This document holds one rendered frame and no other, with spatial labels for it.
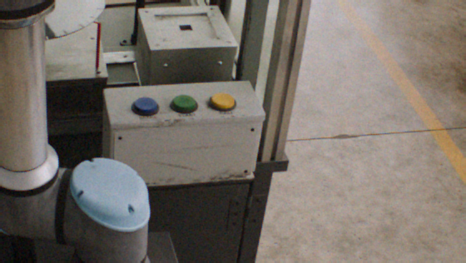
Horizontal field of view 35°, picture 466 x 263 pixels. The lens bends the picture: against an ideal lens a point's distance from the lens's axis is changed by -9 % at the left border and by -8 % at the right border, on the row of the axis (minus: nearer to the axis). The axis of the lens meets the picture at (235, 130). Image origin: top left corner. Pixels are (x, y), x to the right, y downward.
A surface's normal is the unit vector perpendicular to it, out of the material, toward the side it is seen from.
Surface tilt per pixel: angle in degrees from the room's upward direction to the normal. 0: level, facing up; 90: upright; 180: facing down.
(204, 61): 90
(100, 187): 8
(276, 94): 90
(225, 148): 90
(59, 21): 0
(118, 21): 0
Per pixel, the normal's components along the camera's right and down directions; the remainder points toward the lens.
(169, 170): 0.25, 0.59
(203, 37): 0.11, -0.80
